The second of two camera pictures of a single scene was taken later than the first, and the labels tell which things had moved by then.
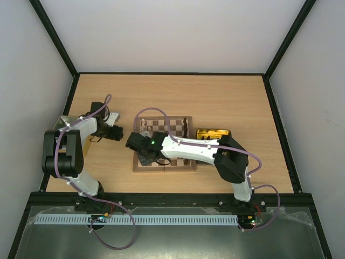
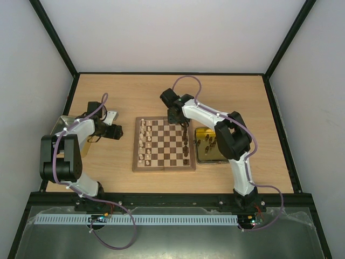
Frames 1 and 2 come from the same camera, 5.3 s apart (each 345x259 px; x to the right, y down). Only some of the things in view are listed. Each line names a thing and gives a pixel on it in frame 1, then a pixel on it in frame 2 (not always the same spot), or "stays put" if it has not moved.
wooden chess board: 180,127 stays put
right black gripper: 145,157 to 176,117
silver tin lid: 64,121 stays put
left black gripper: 116,135 stays put
